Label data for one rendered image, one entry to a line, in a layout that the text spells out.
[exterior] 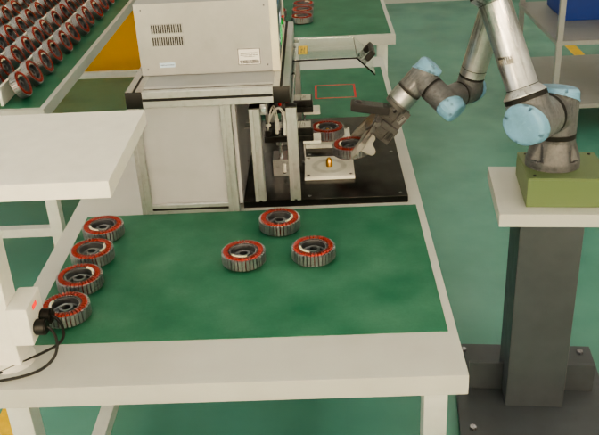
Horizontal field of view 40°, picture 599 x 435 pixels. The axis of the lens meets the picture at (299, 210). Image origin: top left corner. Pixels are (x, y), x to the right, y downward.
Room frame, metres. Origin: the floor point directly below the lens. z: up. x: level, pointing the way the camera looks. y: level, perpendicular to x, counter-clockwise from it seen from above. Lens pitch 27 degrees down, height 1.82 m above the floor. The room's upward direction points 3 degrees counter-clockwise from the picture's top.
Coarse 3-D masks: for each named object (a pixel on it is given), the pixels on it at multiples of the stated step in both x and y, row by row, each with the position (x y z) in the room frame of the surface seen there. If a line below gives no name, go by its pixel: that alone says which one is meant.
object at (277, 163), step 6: (276, 156) 2.30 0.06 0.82; (276, 162) 2.27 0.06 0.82; (282, 162) 2.27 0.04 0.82; (288, 162) 2.27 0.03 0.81; (276, 168) 2.27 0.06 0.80; (282, 168) 2.27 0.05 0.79; (288, 168) 2.27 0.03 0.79; (276, 174) 2.27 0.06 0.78; (282, 174) 2.27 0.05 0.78; (288, 174) 2.27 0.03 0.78
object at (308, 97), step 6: (300, 96) 2.56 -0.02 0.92; (306, 96) 2.55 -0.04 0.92; (312, 96) 2.56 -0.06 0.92; (294, 102) 2.52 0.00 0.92; (300, 102) 2.52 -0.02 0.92; (306, 102) 2.52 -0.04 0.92; (312, 102) 2.52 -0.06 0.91; (282, 108) 2.52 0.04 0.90; (300, 108) 2.51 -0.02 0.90; (306, 108) 2.51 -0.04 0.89; (312, 108) 2.51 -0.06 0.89; (318, 108) 2.55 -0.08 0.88; (282, 114) 2.52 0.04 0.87; (306, 114) 2.52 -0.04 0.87; (282, 120) 2.53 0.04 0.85; (282, 126) 2.53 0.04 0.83
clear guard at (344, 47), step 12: (312, 48) 2.60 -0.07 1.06; (324, 48) 2.59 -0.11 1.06; (336, 48) 2.59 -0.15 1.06; (348, 48) 2.58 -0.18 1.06; (360, 48) 2.64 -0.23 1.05; (300, 60) 2.49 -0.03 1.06; (312, 60) 2.49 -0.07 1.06; (324, 60) 2.48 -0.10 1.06; (360, 60) 2.48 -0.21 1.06; (372, 60) 2.62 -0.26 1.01; (372, 72) 2.48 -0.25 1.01
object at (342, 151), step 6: (342, 138) 2.34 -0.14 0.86; (348, 138) 2.34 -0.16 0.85; (354, 138) 2.33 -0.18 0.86; (336, 144) 2.29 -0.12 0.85; (342, 144) 2.32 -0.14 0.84; (348, 144) 2.31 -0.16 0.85; (354, 144) 2.30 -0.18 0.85; (336, 150) 2.27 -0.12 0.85; (342, 150) 2.26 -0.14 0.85; (348, 150) 2.25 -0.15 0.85; (336, 156) 2.27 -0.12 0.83; (342, 156) 2.25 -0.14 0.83; (348, 156) 2.25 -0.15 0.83; (360, 156) 2.25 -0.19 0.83
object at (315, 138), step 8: (304, 120) 2.34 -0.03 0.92; (312, 120) 2.33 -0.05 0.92; (272, 128) 2.34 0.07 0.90; (280, 128) 2.33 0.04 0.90; (304, 128) 2.28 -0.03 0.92; (312, 128) 2.27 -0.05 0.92; (272, 136) 2.28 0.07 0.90; (280, 136) 2.28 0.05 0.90; (304, 136) 2.27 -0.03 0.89; (312, 136) 2.27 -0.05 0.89; (320, 136) 2.30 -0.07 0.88; (280, 144) 2.28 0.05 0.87; (280, 152) 2.28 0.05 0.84
